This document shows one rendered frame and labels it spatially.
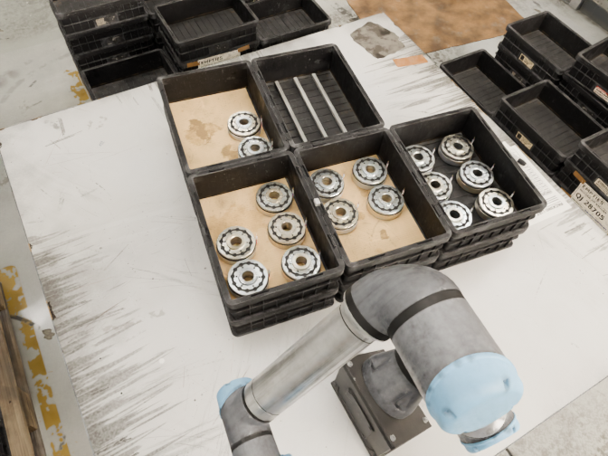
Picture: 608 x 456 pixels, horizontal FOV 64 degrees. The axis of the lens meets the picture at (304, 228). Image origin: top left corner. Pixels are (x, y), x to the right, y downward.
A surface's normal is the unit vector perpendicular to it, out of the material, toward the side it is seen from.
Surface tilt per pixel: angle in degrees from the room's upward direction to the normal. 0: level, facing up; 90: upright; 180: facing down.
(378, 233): 0
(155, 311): 0
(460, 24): 0
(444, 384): 48
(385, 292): 52
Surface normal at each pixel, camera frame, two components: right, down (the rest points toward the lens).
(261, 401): -0.44, 0.12
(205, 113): 0.06, -0.53
